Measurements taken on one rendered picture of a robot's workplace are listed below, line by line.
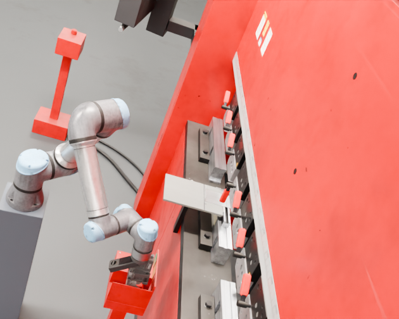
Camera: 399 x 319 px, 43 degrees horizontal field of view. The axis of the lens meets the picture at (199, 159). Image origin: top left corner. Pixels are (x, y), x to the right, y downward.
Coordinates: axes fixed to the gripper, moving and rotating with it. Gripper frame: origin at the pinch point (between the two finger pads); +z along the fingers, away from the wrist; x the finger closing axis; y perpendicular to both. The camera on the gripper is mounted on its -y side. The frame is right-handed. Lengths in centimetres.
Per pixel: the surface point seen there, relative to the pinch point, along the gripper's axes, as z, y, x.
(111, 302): 2.8, -4.3, -4.9
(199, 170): -12, 27, 74
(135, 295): -3.4, 3.7, -4.9
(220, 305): -16.8, 33.2, -14.3
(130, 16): -59, -24, 137
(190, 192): -25.4, 19.2, 36.7
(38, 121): 55, -78, 192
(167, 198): -26.2, 9.4, 28.6
